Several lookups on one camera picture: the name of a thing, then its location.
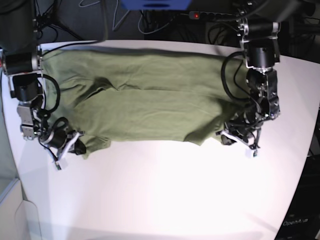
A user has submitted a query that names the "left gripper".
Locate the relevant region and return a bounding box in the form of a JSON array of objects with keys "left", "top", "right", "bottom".
[{"left": 216, "top": 111, "right": 265, "bottom": 150}]

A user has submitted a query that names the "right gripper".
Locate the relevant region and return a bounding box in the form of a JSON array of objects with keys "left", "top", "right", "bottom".
[{"left": 38, "top": 117, "right": 87, "bottom": 161}]

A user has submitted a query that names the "green T-shirt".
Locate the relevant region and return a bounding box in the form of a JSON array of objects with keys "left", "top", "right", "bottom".
[{"left": 43, "top": 50, "right": 245, "bottom": 159}]

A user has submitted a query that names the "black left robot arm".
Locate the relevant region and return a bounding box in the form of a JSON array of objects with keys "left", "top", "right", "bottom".
[{"left": 216, "top": 0, "right": 307, "bottom": 157}]

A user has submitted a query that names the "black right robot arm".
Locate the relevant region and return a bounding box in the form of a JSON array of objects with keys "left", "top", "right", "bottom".
[{"left": 0, "top": 0, "right": 87, "bottom": 169}]

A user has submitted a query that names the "black OpenArm case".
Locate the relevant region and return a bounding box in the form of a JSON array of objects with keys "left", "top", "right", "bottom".
[{"left": 275, "top": 155, "right": 320, "bottom": 240}]

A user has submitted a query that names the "black power strip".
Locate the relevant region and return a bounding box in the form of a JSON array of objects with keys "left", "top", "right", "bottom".
[{"left": 187, "top": 11, "right": 236, "bottom": 22}]

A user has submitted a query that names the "blue box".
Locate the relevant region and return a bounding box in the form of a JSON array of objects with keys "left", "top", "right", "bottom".
[{"left": 121, "top": 0, "right": 192, "bottom": 11}]

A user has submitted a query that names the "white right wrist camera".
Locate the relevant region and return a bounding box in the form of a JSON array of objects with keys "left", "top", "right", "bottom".
[{"left": 54, "top": 158, "right": 69, "bottom": 171}]

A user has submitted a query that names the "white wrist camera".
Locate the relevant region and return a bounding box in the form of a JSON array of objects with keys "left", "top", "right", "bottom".
[
  {"left": 245, "top": 148, "right": 258, "bottom": 159},
  {"left": 54, "top": 158, "right": 69, "bottom": 171}
]

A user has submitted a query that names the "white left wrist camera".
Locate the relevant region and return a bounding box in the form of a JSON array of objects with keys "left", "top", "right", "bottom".
[{"left": 245, "top": 148, "right": 258, "bottom": 159}]

